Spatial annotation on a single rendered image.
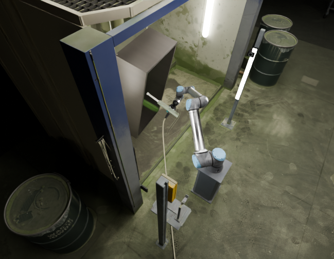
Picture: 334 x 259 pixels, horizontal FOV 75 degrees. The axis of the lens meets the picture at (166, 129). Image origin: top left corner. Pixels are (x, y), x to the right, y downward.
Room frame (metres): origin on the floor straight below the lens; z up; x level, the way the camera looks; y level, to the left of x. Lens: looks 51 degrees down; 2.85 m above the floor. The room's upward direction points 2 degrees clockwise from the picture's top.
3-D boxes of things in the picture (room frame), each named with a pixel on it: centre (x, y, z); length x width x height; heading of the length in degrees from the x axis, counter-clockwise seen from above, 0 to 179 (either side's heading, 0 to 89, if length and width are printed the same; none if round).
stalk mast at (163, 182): (0.57, 0.02, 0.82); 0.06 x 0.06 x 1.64; 56
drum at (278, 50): (3.68, -1.95, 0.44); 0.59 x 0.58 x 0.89; 161
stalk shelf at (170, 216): (0.69, -0.06, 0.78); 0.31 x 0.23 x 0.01; 56
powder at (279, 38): (3.68, -1.95, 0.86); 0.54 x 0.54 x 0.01
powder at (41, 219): (0.70, 1.14, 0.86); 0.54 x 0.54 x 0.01
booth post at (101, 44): (1.00, 0.40, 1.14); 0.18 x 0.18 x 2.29; 56
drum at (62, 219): (0.70, 1.13, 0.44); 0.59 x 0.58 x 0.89; 127
